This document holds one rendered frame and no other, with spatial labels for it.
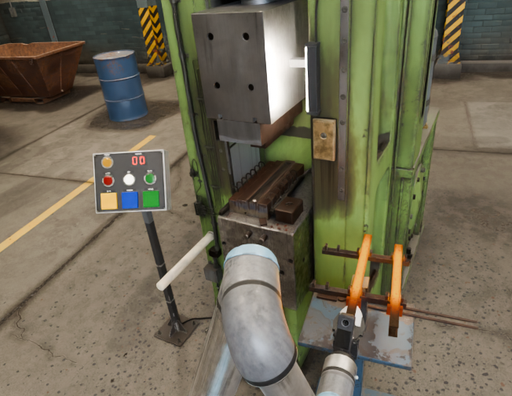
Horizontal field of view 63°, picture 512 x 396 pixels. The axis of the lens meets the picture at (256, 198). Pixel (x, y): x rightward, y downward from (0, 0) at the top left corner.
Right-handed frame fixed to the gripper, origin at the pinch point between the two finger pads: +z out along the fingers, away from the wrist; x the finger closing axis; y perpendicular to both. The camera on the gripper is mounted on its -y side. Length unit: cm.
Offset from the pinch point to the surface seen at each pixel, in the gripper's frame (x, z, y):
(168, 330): -115, 44, 94
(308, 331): -17.3, 9.1, 26.4
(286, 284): -35, 38, 33
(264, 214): -46, 46, 1
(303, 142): -40, 94, -13
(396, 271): 11.5, 19.3, -0.8
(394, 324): 12.8, -5.5, -1.9
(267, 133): -43, 51, -35
